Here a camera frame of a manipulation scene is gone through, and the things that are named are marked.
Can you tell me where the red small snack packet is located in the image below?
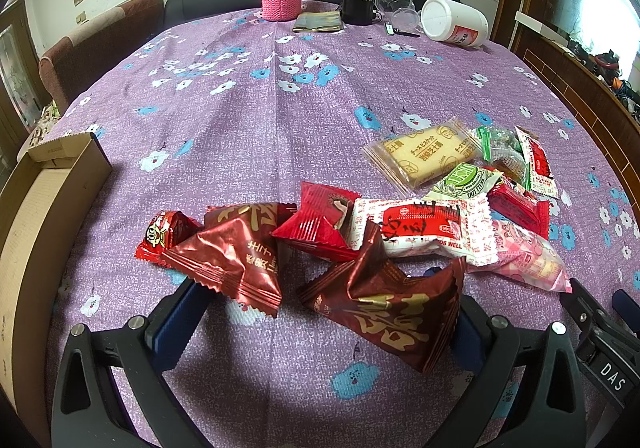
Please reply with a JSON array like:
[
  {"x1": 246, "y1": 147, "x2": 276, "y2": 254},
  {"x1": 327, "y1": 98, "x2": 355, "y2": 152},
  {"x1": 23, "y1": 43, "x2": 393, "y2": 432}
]
[{"x1": 487, "y1": 178, "x2": 549, "y2": 239}]

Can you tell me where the clear green candy wrapper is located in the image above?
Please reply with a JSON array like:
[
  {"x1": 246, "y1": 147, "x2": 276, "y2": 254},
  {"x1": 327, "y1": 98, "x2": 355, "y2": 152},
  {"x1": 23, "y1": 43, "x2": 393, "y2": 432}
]
[{"x1": 475, "y1": 126, "x2": 530, "y2": 189}]

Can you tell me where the small dark booklet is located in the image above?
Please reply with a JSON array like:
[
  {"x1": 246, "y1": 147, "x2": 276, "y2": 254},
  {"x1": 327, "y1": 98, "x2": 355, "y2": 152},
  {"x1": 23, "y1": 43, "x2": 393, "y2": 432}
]
[{"x1": 292, "y1": 10, "x2": 343, "y2": 33}]

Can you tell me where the dark red triangular snack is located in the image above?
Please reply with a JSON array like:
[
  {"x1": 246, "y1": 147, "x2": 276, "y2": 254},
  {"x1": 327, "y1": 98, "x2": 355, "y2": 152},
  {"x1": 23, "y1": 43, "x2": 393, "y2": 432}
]
[{"x1": 162, "y1": 202, "x2": 297, "y2": 318}]

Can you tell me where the white red long snack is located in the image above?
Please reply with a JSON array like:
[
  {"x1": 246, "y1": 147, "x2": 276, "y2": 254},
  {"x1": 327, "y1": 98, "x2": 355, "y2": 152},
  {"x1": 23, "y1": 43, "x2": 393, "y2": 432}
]
[{"x1": 346, "y1": 194, "x2": 498, "y2": 267}]

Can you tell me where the black small container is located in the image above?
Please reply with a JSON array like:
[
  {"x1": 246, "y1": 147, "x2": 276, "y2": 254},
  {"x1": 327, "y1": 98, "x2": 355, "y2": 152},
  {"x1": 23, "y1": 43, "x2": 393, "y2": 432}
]
[{"x1": 340, "y1": 0, "x2": 381, "y2": 26}]

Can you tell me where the white plastic jar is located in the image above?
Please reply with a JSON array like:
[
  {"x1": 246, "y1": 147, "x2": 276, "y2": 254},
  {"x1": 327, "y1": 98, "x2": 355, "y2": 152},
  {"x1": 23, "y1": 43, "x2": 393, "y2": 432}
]
[{"x1": 420, "y1": 0, "x2": 489, "y2": 47}]

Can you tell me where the wooden cabinet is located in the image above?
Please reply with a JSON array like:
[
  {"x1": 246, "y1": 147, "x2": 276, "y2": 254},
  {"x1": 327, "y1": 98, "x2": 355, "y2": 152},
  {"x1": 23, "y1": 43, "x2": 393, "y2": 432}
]
[{"x1": 490, "y1": 0, "x2": 639, "y2": 213}]

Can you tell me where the green white candy packet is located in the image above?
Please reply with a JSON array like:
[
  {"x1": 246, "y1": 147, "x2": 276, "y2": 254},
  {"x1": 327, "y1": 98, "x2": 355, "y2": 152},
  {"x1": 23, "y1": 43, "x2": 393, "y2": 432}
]
[{"x1": 424, "y1": 163, "x2": 502, "y2": 200}]

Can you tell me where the clear plastic cup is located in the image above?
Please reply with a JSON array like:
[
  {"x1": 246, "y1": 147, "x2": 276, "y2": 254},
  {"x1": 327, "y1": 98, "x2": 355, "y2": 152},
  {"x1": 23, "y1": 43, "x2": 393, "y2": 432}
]
[{"x1": 374, "y1": 0, "x2": 420, "y2": 33}]

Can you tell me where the yellow biscuit packet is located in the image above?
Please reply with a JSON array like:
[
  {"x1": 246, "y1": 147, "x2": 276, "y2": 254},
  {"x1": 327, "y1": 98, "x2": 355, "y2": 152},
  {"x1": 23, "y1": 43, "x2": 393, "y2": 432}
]
[{"x1": 362, "y1": 117, "x2": 483, "y2": 197}]

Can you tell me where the pink strawberry snack packet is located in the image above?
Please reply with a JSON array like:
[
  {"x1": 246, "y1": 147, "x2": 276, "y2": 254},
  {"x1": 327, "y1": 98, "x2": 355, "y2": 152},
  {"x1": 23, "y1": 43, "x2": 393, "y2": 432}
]
[{"x1": 468, "y1": 220, "x2": 573, "y2": 294}]

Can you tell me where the bright red snack packet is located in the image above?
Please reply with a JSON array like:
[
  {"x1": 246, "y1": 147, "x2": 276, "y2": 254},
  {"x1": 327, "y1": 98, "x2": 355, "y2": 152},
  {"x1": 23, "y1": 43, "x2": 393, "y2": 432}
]
[{"x1": 272, "y1": 181, "x2": 360, "y2": 263}]

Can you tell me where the cardboard tray box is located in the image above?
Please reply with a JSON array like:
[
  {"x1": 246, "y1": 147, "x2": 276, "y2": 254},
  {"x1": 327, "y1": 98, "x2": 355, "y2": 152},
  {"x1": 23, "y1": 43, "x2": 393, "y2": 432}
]
[{"x1": 1, "y1": 133, "x2": 112, "y2": 447}]

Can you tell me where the dark red gold-character snack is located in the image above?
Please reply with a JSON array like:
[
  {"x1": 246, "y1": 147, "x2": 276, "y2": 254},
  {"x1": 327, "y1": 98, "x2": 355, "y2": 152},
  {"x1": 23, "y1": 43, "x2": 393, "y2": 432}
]
[{"x1": 297, "y1": 221, "x2": 466, "y2": 374}]

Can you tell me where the brown fabric armchair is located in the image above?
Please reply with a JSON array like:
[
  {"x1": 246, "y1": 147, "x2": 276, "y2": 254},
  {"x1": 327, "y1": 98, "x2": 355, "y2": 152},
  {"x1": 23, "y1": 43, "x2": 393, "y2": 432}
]
[{"x1": 38, "y1": 0, "x2": 164, "y2": 113}]

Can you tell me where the white red narrow sachet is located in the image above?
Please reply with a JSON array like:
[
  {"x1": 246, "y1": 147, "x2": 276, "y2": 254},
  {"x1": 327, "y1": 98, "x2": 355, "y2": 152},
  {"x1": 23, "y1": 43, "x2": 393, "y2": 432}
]
[{"x1": 515, "y1": 126, "x2": 560, "y2": 199}]

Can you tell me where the small red candy packet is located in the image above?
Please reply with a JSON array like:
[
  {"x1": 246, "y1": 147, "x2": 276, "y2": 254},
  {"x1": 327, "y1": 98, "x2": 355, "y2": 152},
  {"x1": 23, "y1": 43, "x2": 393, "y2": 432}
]
[{"x1": 134, "y1": 211, "x2": 203, "y2": 268}]

